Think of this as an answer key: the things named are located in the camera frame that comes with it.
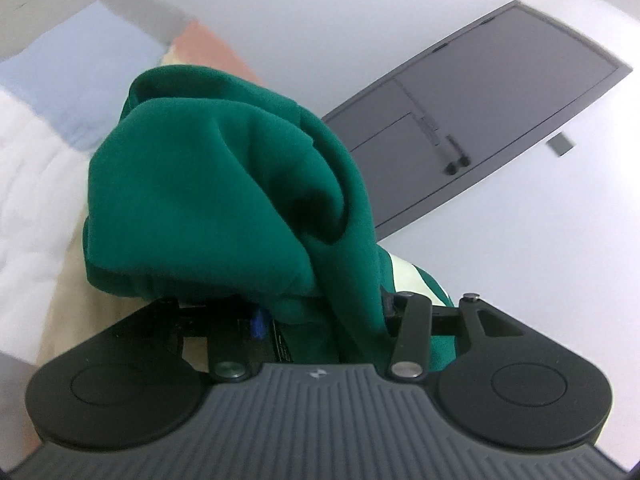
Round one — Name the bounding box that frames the green hoodie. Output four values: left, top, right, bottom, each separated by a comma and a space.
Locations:
81, 63, 459, 373

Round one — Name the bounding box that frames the grey door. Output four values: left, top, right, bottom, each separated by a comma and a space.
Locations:
323, 0, 631, 238

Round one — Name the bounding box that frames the patchwork bed quilt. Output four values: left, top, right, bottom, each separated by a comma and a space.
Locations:
1, 0, 254, 470

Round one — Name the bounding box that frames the black door handle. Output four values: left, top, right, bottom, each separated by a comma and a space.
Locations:
436, 134, 472, 176

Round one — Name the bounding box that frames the grey wall switch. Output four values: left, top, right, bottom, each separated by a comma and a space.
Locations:
546, 132, 575, 157

